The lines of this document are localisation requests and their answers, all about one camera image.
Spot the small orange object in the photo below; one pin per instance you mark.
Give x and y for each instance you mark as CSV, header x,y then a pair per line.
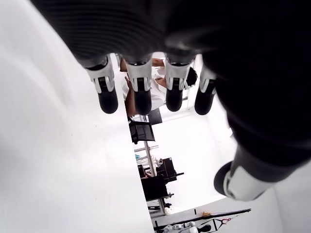
x,y
206,213

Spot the black folding chair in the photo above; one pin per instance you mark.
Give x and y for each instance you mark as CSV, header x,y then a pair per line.
x,y
143,133

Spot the black cabinet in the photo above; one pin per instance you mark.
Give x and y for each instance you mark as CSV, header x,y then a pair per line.
x,y
154,188

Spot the black equipment case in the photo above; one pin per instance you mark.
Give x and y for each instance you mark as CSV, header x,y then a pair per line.
x,y
168,168

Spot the black wheeled robot stand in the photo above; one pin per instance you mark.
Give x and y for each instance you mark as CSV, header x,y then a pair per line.
x,y
218,214

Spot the seated person white shirt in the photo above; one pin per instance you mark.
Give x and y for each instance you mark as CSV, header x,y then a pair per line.
x,y
156,94

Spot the white humanoid robot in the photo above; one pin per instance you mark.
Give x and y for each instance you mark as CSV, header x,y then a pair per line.
x,y
178,227

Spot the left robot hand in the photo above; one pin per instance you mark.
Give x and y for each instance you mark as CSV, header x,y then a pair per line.
x,y
218,36

